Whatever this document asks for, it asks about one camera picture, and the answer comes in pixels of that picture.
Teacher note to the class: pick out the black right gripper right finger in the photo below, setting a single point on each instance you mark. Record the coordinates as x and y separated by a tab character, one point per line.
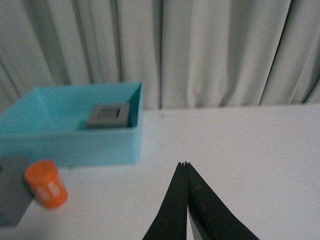
212	218

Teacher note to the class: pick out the light blue plastic box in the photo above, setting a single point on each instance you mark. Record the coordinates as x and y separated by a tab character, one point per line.
50	123

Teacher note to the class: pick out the gray block with round hole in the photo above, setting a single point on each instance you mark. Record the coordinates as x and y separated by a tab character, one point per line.
15	194

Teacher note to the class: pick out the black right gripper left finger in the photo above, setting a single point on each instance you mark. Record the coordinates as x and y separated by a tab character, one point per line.
170	222

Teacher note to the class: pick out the white pleated curtain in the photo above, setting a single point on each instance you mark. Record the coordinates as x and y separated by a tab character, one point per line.
187	53

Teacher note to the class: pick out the orange cylinder with white numbers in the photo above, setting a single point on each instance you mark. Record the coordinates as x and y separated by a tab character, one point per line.
45	182

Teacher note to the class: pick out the gray block with square hole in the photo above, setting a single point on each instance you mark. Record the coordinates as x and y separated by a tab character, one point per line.
105	116

